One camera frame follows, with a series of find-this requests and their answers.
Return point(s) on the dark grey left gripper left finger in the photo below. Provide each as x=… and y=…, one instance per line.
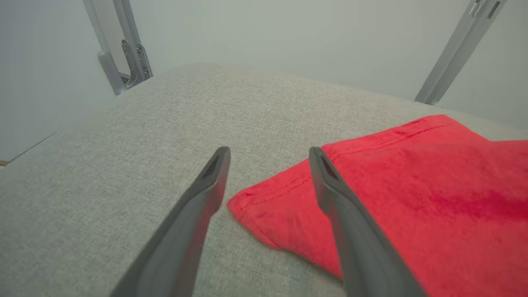
x=177, y=247

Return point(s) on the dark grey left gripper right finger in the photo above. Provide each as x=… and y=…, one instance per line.
x=363, y=247

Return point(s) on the red polo shirt white collar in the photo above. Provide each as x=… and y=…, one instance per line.
x=433, y=198

